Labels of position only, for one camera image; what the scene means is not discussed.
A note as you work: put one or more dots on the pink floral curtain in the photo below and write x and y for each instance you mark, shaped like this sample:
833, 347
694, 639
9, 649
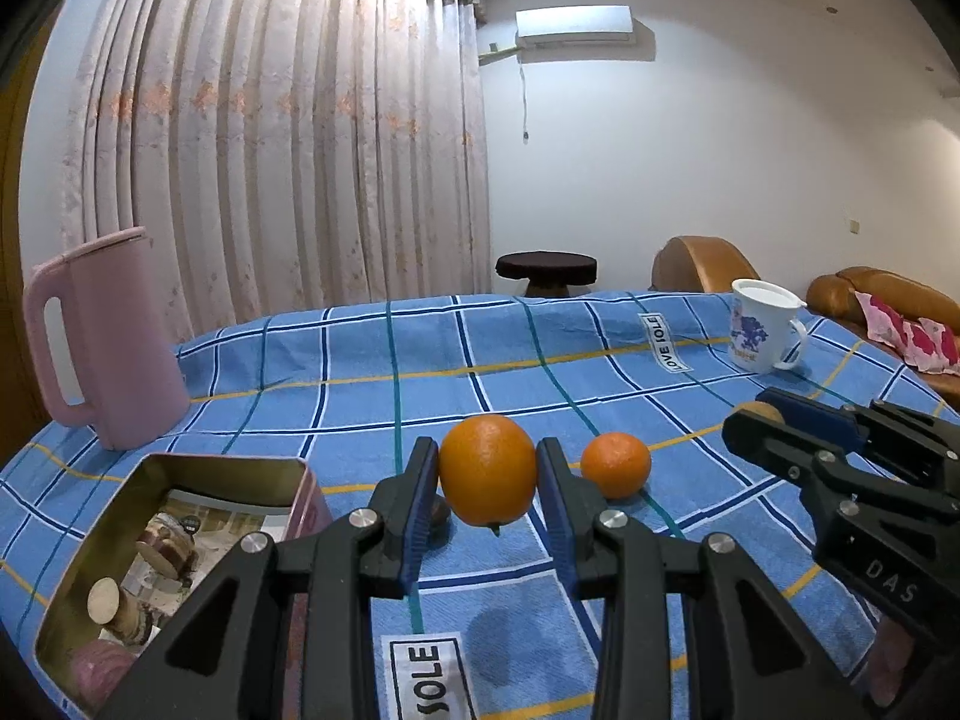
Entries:
285, 127

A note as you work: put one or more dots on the purple sweet potato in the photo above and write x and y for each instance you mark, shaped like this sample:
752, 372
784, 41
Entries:
97, 675

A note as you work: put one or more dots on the pink plastic pitcher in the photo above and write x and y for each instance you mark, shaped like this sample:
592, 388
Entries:
120, 345

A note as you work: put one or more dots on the cut sugarcane piece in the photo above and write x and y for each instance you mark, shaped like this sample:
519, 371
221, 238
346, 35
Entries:
169, 547
112, 604

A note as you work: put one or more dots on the tan oval fruit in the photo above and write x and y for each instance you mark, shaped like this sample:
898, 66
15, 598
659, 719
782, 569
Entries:
763, 413

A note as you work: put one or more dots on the dark round stool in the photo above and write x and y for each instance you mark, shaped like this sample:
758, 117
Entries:
546, 266

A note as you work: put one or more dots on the pink metal tin box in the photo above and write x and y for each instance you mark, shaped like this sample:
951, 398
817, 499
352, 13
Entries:
307, 495

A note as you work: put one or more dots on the pink floral blanket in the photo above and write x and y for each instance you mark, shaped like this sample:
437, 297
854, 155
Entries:
881, 319

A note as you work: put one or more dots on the brown leather armchair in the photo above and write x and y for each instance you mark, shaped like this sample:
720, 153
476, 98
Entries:
701, 262

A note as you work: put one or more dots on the person's right hand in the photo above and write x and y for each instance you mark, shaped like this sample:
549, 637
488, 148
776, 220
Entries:
892, 664

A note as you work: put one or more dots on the large orange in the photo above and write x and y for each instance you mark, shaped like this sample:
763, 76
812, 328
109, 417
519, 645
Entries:
487, 469

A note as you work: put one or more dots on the small orange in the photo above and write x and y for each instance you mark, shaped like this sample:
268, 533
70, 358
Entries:
615, 465

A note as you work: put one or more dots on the wooden door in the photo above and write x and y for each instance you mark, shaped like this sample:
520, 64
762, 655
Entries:
11, 300

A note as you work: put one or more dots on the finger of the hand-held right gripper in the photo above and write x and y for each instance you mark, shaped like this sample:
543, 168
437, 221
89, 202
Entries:
772, 446
817, 416

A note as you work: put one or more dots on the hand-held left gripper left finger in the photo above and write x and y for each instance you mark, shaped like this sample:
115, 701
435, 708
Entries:
416, 532

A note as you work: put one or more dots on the printed paper sheet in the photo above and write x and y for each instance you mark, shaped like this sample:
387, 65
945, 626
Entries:
225, 525

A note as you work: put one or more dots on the pink floral cloth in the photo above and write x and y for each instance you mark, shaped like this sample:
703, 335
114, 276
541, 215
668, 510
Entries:
934, 345

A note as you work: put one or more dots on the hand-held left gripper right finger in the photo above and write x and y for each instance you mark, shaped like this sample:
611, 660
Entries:
555, 521

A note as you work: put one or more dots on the brown leather sofa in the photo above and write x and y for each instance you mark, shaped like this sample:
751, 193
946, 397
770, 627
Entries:
836, 292

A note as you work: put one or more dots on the white mug with blue print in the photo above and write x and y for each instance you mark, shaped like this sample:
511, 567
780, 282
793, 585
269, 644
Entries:
757, 330

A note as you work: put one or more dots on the white air conditioner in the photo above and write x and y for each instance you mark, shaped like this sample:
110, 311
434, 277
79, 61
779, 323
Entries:
574, 22

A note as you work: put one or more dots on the blue checked tablecloth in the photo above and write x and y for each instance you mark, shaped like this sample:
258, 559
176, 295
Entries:
525, 360

